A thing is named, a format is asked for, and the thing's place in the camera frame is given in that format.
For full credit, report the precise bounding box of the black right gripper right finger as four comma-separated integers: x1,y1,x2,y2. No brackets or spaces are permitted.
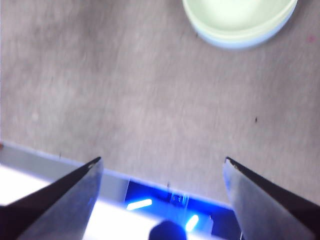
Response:
222,156,320,240

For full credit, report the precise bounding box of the dark round knob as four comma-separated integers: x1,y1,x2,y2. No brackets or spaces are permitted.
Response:
149,220,187,240

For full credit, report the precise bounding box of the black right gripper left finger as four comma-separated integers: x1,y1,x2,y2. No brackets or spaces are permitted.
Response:
0,156,104,240

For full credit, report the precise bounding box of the green ribbed bowl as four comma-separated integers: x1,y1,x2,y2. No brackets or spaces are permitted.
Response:
181,0,299,35
186,0,299,44

